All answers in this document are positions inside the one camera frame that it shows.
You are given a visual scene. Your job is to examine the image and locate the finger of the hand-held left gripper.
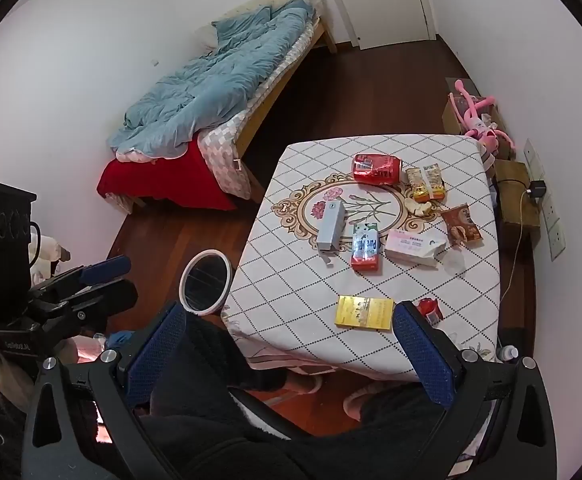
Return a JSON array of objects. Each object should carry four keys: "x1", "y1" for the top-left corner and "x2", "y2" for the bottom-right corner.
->
[
  {"x1": 30, "y1": 280, "x2": 140, "y2": 334},
  {"x1": 32, "y1": 255, "x2": 132, "y2": 302}
]

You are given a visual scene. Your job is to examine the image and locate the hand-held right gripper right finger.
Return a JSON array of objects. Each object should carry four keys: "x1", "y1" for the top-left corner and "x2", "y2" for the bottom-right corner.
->
[{"x1": 393, "y1": 301, "x2": 558, "y2": 480}]

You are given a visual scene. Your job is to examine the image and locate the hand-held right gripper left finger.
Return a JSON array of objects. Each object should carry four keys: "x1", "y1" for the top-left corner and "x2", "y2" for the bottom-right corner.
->
[{"x1": 21, "y1": 301, "x2": 192, "y2": 480}]

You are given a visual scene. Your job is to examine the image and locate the brown snack packet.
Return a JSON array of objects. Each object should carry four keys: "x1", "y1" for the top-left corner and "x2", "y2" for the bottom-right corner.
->
[{"x1": 440, "y1": 203, "x2": 483, "y2": 247}]

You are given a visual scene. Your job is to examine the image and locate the red soda can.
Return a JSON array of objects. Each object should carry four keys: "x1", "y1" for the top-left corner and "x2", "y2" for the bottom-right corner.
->
[{"x1": 352, "y1": 154, "x2": 403, "y2": 184}]

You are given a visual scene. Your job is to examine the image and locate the white round trash bin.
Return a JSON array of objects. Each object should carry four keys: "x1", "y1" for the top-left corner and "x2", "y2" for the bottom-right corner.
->
[{"x1": 179, "y1": 250, "x2": 232, "y2": 317}]

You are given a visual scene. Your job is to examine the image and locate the small red wrapper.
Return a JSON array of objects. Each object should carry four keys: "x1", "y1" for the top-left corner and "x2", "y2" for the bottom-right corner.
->
[{"x1": 416, "y1": 297, "x2": 443, "y2": 323}]

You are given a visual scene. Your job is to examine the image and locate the white plush toy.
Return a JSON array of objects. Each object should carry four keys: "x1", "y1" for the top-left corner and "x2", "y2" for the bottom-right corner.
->
[{"x1": 31, "y1": 235, "x2": 72, "y2": 281}]

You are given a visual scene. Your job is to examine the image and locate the black fleece trousers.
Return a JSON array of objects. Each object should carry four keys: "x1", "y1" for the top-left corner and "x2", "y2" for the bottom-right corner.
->
[{"x1": 136, "y1": 310, "x2": 492, "y2": 480}]

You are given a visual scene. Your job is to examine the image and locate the gold flat box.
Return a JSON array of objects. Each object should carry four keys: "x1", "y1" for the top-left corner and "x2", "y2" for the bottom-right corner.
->
[{"x1": 336, "y1": 295, "x2": 396, "y2": 331}]

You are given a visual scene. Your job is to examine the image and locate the pink slipper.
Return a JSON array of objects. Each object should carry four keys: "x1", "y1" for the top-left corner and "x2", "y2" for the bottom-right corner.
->
[
  {"x1": 343, "y1": 382, "x2": 387, "y2": 421},
  {"x1": 286, "y1": 372, "x2": 322, "y2": 396}
]

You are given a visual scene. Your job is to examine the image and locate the red blanket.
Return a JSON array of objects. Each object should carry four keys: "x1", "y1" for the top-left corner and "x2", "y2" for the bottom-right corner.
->
[{"x1": 96, "y1": 139, "x2": 237, "y2": 211}]

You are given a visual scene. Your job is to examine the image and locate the white pink tissue pack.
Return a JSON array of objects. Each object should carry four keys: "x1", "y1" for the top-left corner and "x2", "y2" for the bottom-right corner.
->
[{"x1": 385, "y1": 228, "x2": 449, "y2": 267}]

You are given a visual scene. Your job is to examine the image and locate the green red carton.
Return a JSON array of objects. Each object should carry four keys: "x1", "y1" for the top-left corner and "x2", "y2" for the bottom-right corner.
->
[{"x1": 351, "y1": 222, "x2": 383, "y2": 272}]

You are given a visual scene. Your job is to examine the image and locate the light blue box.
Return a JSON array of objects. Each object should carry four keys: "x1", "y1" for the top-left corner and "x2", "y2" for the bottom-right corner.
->
[{"x1": 316, "y1": 201, "x2": 347, "y2": 266}]

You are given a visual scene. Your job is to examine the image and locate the checkered bed sheet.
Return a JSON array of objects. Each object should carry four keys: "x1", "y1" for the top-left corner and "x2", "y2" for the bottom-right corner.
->
[{"x1": 198, "y1": 110, "x2": 252, "y2": 198}]

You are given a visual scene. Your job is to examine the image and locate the yellow snack packet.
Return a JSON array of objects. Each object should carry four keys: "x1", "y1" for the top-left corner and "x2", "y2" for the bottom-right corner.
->
[{"x1": 405, "y1": 165, "x2": 446, "y2": 203}]

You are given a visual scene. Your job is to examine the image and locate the light blue duvet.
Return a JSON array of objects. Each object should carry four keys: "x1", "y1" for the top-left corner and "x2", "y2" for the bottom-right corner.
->
[{"x1": 108, "y1": 0, "x2": 317, "y2": 161}]

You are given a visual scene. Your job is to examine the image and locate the wooden bed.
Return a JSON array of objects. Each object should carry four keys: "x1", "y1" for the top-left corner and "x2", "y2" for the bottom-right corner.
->
[{"x1": 96, "y1": 0, "x2": 339, "y2": 211}]

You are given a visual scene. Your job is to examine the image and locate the pink plush toy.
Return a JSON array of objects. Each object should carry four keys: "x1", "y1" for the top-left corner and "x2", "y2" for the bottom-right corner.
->
[{"x1": 448, "y1": 85, "x2": 514, "y2": 153}]

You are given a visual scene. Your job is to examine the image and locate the cardboard box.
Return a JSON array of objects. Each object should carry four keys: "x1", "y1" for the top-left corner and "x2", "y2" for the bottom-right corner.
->
[{"x1": 444, "y1": 77, "x2": 504, "y2": 136}]

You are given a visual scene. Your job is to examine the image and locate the white pillow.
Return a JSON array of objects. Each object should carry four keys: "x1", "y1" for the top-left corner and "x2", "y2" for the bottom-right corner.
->
[{"x1": 193, "y1": 24, "x2": 219, "y2": 56}]

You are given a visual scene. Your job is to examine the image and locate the white door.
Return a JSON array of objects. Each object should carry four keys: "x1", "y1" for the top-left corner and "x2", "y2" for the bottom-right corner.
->
[{"x1": 316, "y1": 0, "x2": 437, "y2": 51}]

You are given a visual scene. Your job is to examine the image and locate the white charger cable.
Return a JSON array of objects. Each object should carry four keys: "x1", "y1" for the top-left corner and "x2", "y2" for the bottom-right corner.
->
[{"x1": 501, "y1": 190, "x2": 532, "y2": 341}]

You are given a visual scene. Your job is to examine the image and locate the white wall socket panel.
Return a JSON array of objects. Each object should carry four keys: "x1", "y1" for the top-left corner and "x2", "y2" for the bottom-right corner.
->
[
  {"x1": 522, "y1": 138, "x2": 547, "y2": 186},
  {"x1": 541, "y1": 190, "x2": 567, "y2": 261}
]

